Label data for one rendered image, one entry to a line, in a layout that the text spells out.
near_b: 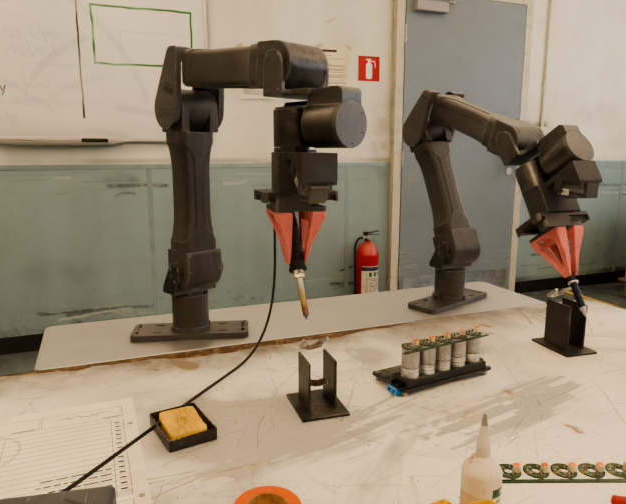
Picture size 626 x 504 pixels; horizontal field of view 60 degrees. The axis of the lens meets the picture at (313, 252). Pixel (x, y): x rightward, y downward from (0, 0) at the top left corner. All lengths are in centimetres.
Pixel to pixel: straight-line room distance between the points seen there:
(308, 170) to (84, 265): 269
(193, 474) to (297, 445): 12
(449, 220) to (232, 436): 67
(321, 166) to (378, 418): 31
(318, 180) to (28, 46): 269
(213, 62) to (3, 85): 244
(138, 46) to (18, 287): 143
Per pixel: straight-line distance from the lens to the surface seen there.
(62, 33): 323
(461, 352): 80
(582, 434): 72
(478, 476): 51
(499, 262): 424
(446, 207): 115
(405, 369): 75
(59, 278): 327
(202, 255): 92
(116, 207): 321
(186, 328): 96
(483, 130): 106
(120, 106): 318
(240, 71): 78
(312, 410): 70
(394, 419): 69
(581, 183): 92
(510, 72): 419
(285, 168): 69
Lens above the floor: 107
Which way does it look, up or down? 10 degrees down
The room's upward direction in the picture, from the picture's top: straight up
